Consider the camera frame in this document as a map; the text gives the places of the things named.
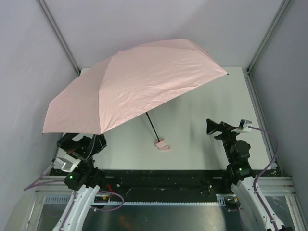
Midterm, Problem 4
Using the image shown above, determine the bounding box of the pink folding umbrella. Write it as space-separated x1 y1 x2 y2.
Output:
42 39 229 152

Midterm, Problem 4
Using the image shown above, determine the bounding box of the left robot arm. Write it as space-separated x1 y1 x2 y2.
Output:
53 133 107 231

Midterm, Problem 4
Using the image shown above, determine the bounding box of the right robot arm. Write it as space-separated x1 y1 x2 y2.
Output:
206 119 293 231

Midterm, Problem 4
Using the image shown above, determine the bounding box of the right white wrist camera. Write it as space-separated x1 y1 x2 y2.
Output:
238 119 252 133

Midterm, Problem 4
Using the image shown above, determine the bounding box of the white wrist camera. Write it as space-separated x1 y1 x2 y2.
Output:
53 154 80 173
238 119 252 133

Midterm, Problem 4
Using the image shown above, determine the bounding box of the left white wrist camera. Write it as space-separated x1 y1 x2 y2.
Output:
53 154 80 173

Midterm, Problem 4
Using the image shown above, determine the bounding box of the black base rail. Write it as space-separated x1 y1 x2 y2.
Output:
48 169 284 203

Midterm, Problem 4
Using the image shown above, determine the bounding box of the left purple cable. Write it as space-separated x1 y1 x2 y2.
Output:
23 166 73 191

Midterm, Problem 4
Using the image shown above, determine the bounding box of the white slotted cable duct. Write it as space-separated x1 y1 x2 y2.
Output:
44 194 236 206

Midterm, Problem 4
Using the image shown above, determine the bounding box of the right aluminium frame post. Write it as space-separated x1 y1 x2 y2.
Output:
246 0 294 73

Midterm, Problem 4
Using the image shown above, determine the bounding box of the aluminium frame post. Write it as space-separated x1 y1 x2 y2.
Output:
246 0 294 73
36 0 81 76

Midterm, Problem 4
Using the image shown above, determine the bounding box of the left aluminium frame post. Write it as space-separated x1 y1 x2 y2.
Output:
36 0 81 76

